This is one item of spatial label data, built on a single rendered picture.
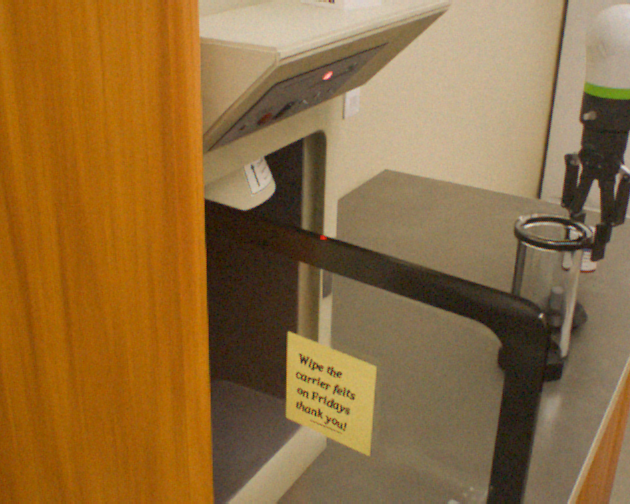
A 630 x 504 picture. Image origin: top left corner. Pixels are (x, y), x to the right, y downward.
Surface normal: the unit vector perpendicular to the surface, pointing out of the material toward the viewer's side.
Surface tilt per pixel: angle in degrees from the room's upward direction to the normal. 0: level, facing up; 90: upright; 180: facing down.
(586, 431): 0
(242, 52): 90
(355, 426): 90
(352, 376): 90
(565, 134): 90
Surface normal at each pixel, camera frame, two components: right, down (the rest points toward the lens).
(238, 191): 0.62, -0.07
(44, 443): -0.48, 0.35
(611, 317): 0.03, -0.91
